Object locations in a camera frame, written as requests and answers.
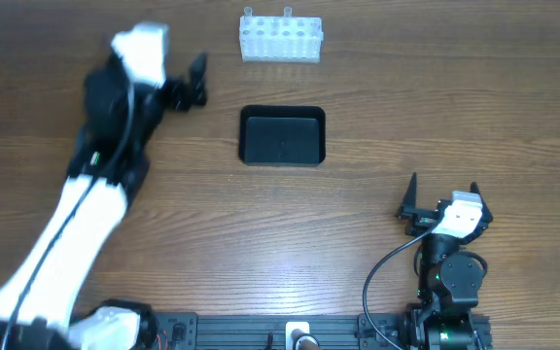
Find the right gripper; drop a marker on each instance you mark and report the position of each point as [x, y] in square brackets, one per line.
[421, 219]

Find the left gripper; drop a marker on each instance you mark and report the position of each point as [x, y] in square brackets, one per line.
[178, 94]

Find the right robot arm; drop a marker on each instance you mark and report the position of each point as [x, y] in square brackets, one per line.
[455, 282]

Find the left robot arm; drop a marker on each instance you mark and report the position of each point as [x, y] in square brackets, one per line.
[66, 243]

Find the black tray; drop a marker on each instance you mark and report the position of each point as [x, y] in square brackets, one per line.
[282, 141]

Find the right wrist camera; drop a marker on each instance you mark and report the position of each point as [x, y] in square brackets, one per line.
[462, 214]

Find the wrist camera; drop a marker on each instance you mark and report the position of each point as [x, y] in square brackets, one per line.
[141, 51]
[462, 214]

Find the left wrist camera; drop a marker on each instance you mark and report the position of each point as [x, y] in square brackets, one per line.
[141, 51]

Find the mounting rail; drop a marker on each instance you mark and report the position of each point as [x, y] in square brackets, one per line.
[241, 335]

